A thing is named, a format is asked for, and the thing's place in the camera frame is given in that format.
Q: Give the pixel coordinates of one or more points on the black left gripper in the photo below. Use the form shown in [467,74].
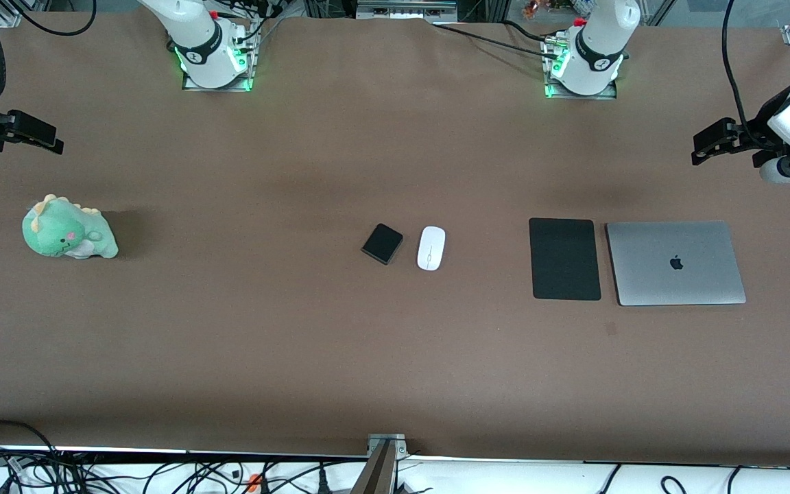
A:
[764,123]

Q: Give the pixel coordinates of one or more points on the white computer mouse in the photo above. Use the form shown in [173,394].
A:
[431,248]

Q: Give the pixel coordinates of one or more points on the black square phone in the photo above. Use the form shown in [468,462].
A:
[382,243]

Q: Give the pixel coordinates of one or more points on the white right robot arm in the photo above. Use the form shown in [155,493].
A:
[196,41]

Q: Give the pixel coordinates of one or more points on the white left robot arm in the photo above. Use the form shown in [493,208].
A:
[601,41]

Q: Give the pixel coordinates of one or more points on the black mouse pad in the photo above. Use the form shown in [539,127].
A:
[564,259]

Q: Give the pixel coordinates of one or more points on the green dinosaur plush toy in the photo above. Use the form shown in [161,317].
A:
[66,230]

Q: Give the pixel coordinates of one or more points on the silver laptop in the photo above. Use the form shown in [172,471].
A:
[676,263]

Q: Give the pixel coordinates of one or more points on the grey metal box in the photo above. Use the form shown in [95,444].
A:
[405,8]

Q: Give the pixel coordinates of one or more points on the brown table cover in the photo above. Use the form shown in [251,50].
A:
[395,357]

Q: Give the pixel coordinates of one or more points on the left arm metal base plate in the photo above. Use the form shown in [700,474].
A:
[607,95]

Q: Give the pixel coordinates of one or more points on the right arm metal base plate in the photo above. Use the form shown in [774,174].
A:
[189,86]

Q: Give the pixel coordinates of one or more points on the aluminium camera mount post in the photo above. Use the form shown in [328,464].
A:
[381,463]

